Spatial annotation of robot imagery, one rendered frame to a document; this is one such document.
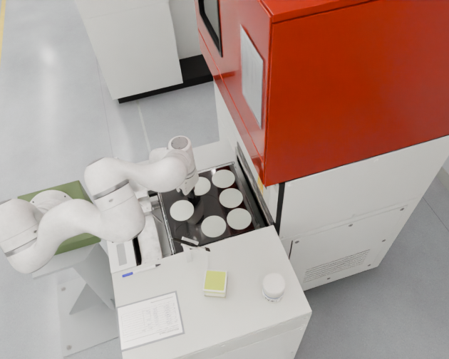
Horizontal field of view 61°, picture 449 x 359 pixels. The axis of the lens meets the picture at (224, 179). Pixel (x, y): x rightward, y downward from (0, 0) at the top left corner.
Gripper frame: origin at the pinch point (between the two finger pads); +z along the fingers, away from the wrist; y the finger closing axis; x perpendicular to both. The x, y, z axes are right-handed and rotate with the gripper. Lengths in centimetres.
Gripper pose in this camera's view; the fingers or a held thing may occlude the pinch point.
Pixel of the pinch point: (190, 193)
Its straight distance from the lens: 161.8
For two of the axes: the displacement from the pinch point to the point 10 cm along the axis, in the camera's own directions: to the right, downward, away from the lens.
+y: -5.2, 7.0, -4.9
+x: 8.5, 3.9, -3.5
